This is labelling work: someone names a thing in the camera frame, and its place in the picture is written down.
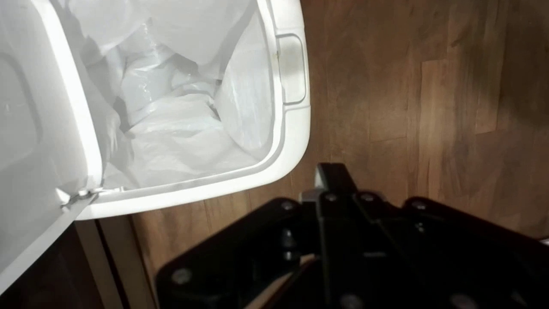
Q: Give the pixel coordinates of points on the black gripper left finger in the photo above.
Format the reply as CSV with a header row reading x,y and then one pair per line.
x,y
228,258

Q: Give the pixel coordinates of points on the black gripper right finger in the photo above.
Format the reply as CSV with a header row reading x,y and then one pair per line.
x,y
429,258

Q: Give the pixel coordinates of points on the white refuse bin lid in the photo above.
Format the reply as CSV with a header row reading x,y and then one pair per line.
x,y
34,143

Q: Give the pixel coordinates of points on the white plastic bin liner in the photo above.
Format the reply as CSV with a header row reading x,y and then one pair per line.
x,y
176,131

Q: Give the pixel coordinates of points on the white plastic refuse bin body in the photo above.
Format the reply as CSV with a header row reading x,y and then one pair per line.
x,y
293,114

